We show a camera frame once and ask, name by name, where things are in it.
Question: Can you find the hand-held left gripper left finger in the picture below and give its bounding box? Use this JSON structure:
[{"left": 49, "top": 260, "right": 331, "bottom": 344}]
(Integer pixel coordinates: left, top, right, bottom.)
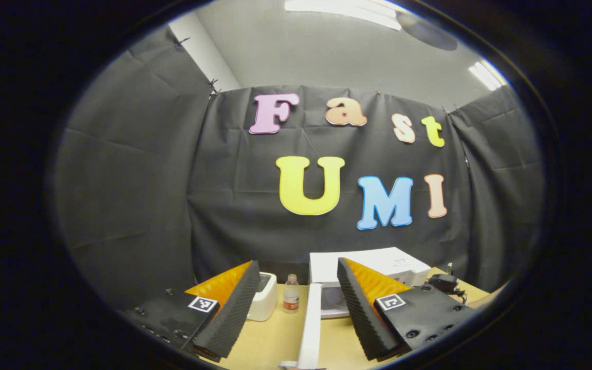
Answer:
[{"left": 121, "top": 260, "right": 262, "bottom": 360}]

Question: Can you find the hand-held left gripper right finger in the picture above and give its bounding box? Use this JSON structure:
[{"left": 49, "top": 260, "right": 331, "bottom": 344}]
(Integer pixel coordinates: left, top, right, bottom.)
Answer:
[{"left": 336, "top": 257, "right": 477, "bottom": 362}]

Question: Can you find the white microwave oven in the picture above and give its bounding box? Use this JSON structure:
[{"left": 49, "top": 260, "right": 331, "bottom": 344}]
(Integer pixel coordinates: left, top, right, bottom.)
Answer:
[{"left": 278, "top": 247, "right": 432, "bottom": 370}]

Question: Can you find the white toaster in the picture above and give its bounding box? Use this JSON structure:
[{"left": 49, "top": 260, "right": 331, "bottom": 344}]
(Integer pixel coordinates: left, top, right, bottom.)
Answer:
[{"left": 247, "top": 272, "right": 279, "bottom": 322}]

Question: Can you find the clear water bottle red label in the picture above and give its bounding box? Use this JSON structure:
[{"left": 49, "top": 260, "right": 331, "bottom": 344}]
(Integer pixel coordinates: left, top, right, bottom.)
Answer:
[{"left": 283, "top": 274, "right": 300, "bottom": 313}]

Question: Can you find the black backdrop cloth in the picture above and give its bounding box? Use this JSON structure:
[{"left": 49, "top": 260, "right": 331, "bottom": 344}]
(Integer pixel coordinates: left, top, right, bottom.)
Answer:
[{"left": 54, "top": 26, "right": 546, "bottom": 309}]

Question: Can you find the small ceiling light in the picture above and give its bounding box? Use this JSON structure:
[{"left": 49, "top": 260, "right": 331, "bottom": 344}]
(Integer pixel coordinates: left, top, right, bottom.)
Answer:
[{"left": 468, "top": 60, "right": 508, "bottom": 91}]

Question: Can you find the dark round ceiling fixture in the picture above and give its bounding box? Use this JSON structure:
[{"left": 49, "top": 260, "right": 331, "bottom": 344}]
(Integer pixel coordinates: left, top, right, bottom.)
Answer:
[{"left": 398, "top": 13, "right": 458, "bottom": 51}]

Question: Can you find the large bright ceiling light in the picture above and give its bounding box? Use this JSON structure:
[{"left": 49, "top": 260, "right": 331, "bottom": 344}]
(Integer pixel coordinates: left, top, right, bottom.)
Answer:
[{"left": 284, "top": 0, "right": 404, "bottom": 30}]

